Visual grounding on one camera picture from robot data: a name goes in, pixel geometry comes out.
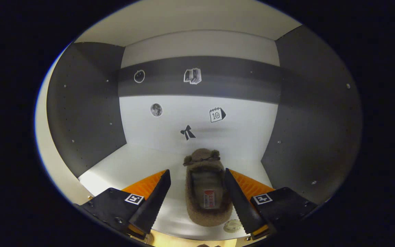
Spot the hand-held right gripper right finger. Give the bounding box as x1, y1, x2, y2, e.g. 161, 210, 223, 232
224, 168, 319, 240

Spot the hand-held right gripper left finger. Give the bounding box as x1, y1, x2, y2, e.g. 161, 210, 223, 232
75, 169, 171, 240

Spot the brown fuzzy shoe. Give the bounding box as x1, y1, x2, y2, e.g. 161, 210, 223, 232
183, 148, 234, 227

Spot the grey shoe cabinet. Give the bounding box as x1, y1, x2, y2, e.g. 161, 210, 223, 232
46, 0, 363, 242

